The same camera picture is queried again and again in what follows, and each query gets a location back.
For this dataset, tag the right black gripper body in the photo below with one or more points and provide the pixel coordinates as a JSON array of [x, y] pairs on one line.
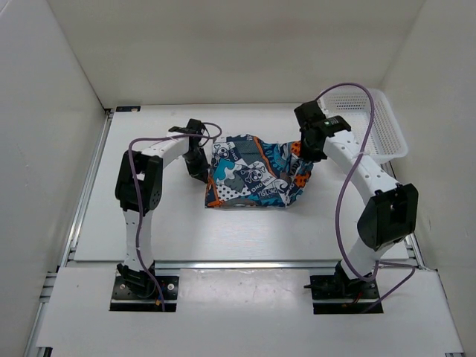
[[310, 153]]

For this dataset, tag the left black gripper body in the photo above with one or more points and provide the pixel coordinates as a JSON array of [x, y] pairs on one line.
[[197, 163]]

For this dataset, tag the colourful patterned shorts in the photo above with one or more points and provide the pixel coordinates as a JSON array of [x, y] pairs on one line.
[[246, 171]]

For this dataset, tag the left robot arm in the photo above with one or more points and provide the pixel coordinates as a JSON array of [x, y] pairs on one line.
[[139, 190]]

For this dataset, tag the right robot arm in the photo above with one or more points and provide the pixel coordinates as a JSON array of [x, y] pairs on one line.
[[390, 207]]

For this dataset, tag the white plastic basket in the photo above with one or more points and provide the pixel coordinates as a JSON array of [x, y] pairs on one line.
[[386, 141]]

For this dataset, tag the aluminium front rail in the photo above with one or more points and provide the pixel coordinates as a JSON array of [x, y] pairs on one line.
[[251, 264]]

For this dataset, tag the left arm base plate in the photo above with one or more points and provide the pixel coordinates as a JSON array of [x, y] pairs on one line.
[[127, 298]]

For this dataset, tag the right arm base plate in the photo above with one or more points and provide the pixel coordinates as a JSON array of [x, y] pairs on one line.
[[331, 298]]

